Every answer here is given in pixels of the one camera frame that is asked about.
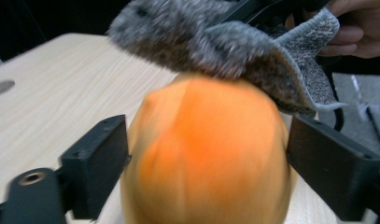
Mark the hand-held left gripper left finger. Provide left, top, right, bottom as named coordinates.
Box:
left=59, top=114, right=132, bottom=220

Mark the grey furry cloth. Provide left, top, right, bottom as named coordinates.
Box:
left=106, top=0, right=349, bottom=118

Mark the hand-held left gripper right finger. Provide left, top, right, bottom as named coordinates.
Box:
left=285, top=114, right=380, bottom=223

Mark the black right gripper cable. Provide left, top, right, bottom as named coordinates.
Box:
left=329, top=70, right=346, bottom=133

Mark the orange plush toy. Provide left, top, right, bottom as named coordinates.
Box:
left=119, top=72, right=300, bottom=224

